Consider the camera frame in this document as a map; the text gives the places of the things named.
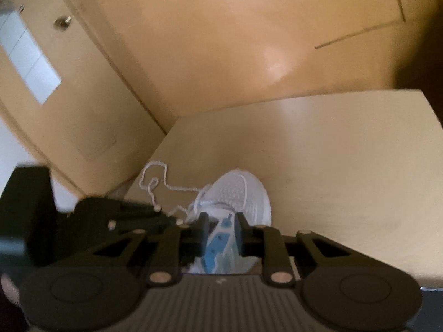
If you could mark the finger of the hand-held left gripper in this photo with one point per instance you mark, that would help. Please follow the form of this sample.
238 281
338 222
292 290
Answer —
131 214

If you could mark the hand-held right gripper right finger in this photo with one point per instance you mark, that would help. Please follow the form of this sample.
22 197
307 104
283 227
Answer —
239 235

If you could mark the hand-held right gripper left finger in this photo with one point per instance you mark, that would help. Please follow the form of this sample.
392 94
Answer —
204 233

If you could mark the white mesh sneaker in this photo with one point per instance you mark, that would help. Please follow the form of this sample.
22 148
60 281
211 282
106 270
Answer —
242 186

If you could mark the white speckled shoelace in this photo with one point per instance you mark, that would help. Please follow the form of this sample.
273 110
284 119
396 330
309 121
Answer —
180 189

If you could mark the wooden door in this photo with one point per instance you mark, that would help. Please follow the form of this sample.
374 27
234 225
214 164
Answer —
86 110

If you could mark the frosted glass door panel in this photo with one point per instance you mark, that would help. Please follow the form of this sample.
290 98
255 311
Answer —
27 58

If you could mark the round metal door lock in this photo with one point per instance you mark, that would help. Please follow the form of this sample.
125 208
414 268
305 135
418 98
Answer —
62 22

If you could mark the wooden wardrobe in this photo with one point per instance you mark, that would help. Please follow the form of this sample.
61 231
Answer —
242 34

